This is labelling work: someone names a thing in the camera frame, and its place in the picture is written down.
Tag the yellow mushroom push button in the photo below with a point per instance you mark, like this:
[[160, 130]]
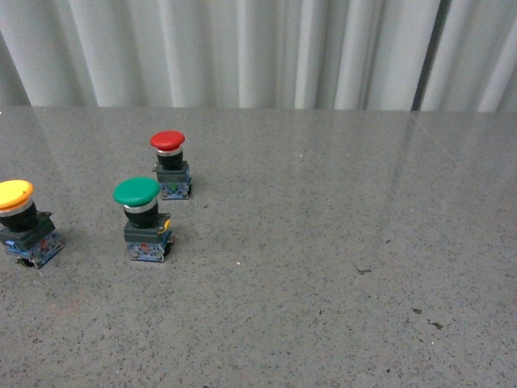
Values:
[[26, 233]]

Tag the red mushroom push button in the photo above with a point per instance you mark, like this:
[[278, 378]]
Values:
[[172, 171]]

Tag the green mushroom push button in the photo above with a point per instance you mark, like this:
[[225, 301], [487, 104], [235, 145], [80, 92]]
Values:
[[147, 232]]

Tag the white pleated curtain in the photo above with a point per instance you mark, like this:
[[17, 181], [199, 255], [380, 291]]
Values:
[[453, 56]]

